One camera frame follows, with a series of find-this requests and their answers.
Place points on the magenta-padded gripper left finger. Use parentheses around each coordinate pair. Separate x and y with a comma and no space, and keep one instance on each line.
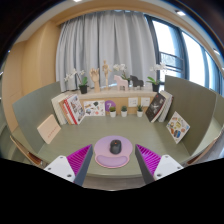
(60,166)

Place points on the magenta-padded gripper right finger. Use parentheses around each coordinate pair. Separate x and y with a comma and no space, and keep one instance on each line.
(166,165)

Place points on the black computer mouse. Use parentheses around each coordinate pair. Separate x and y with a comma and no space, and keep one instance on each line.
(115,147)

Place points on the purple mouse pad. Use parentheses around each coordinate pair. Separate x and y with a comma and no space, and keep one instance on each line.
(111,161)

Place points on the beige card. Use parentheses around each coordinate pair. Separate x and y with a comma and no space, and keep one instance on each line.
(49,129)

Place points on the food sticker sheet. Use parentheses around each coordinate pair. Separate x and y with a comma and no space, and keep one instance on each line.
(177,127)

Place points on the small succulent in white pot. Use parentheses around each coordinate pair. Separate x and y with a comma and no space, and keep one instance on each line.
(139,114)
(113,114)
(124,114)

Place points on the black cover book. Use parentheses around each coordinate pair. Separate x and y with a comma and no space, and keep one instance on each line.
(155,107)

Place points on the white picture sticker sheet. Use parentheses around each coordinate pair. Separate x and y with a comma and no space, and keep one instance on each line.
(94,108)

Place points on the green desk divider panel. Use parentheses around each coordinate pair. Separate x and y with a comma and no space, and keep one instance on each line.
(193,100)
(33,103)

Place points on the white orchid in black pot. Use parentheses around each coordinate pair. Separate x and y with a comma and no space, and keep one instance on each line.
(120,67)
(83,89)
(155,87)

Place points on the round purple number sign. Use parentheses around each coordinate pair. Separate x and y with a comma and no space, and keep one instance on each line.
(109,103)

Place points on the wooden desk back shelf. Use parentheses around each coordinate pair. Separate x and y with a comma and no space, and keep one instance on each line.
(120,95)

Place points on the black horse figure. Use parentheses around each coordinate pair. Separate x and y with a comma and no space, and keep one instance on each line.
(137,81)

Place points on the pink horse figure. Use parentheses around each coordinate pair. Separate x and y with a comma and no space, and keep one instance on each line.
(120,81)

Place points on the wooden hand model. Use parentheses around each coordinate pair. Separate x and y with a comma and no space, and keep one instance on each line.
(95,76)

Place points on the wooden mannequin figure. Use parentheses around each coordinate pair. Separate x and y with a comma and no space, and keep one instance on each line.
(106,71)

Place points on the dark-framed window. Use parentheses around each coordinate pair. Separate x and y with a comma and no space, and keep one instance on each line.
(193,56)

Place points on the grey curtain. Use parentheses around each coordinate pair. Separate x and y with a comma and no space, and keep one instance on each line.
(110,40)

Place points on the white wall socket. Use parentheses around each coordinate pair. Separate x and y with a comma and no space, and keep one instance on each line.
(145,101)
(133,102)

